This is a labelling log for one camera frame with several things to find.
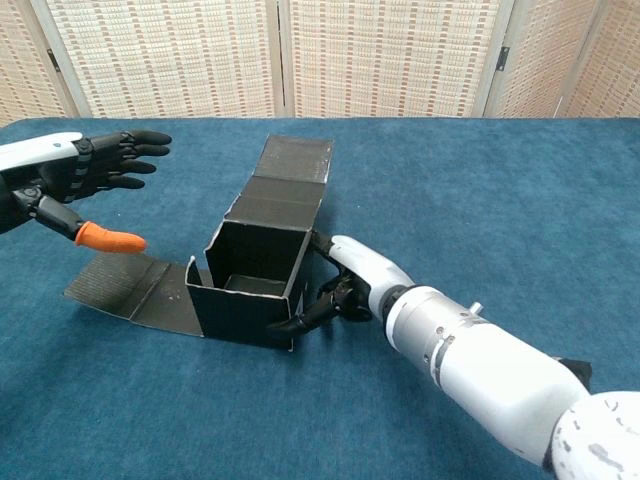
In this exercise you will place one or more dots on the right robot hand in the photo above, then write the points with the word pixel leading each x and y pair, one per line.
pixel 370 272

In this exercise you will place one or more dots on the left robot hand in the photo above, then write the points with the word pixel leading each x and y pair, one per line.
pixel 60 170

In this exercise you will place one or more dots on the black cardboard box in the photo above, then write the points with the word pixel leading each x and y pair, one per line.
pixel 250 310

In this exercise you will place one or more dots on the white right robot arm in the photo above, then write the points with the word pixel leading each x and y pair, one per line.
pixel 490 360

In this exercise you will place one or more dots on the blue cloth-covered table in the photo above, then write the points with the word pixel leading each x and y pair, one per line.
pixel 150 410

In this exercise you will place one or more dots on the orange thumb finger cot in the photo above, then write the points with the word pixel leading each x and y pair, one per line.
pixel 112 239

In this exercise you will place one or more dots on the black screen hinge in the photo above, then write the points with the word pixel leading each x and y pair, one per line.
pixel 503 57
pixel 51 57

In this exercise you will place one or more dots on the woven folding screen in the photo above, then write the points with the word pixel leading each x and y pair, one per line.
pixel 165 60

